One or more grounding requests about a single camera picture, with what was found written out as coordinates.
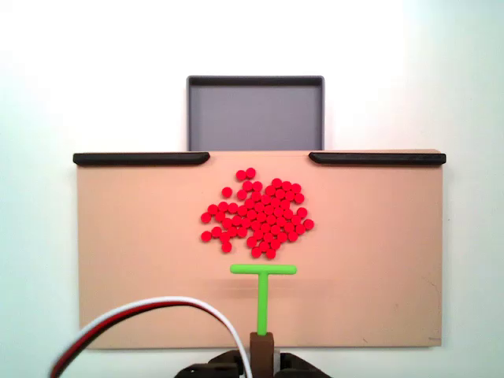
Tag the beige wooden board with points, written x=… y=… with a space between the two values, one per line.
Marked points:
x=354 y=256

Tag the pile of red granules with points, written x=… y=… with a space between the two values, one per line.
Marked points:
x=260 y=216

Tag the black guard rail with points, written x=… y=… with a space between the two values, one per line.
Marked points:
x=378 y=158
x=138 y=158

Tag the grey container tray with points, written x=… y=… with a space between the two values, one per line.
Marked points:
x=256 y=114

